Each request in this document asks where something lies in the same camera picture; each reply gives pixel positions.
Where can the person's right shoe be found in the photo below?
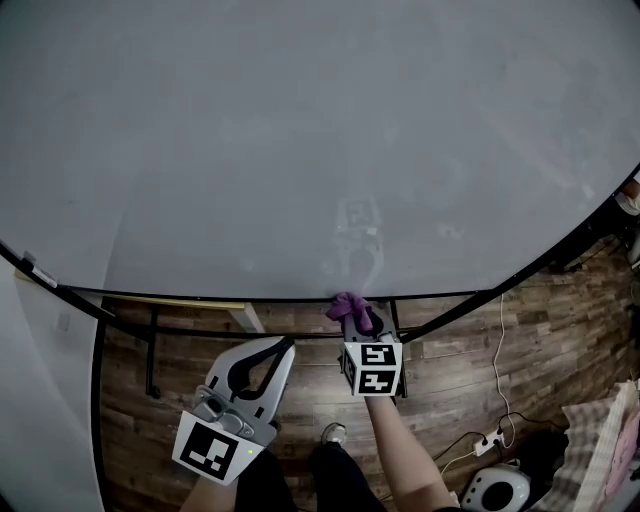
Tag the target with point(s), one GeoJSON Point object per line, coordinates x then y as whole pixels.
{"type": "Point", "coordinates": [333, 433]}

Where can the checked blanket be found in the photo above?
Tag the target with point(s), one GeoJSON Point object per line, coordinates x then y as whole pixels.
{"type": "Point", "coordinates": [582, 440]}

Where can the white marker pen black cap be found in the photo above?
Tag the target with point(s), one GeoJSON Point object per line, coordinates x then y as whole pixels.
{"type": "Point", "coordinates": [39, 271]}

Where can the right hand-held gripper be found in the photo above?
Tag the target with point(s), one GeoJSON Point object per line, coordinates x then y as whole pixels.
{"type": "Point", "coordinates": [375, 370]}

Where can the purple cloth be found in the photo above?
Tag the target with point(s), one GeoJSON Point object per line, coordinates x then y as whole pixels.
{"type": "Point", "coordinates": [350, 307]}

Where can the person's legs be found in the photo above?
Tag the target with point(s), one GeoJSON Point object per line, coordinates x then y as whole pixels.
{"type": "Point", "coordinates": [340, 480]}

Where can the white rounded device black face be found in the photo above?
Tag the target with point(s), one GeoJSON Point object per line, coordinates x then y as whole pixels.
{"type": "Point", "coordinates": [495, 487]}

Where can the cream round panel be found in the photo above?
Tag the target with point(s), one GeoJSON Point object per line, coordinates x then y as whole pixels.
{"type": "Point", "coordinates": [607, 440]}

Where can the whiteboard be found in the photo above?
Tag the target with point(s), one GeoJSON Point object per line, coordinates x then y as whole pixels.
{"type": "Point", "coordinates": [300, 125]}

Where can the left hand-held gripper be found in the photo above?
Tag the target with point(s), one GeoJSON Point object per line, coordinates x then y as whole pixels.
{"type": "Point", "coordinates": [207, 450]}

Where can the person's left forearm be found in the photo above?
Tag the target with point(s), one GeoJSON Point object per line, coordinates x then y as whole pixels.
{"type": "Point", "coordinates": [207, 497]}

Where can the wooden table white legs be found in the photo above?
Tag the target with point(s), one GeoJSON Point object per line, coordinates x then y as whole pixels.
{"type": "Point", "coordinates": [247, 315]}

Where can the person's right forearm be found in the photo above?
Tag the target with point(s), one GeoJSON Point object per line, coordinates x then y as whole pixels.
{"type": "Point", "coordinates": [400, 450]}

